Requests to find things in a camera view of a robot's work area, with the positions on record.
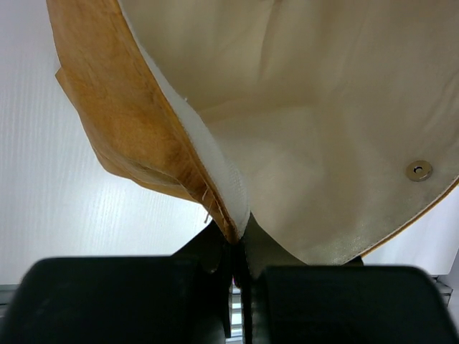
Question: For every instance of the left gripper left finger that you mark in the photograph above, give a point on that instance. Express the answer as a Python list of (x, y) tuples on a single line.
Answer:
[(209, 314)]

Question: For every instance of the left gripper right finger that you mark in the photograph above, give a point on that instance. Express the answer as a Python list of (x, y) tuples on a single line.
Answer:
[(287, 301)]

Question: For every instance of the tan canvas tote bag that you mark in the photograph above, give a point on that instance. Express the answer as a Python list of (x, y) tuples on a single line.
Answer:
[(333, 123)]

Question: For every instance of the aluminium mounting rail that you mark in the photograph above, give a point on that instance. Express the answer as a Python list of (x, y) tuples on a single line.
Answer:
[(235, 306)]

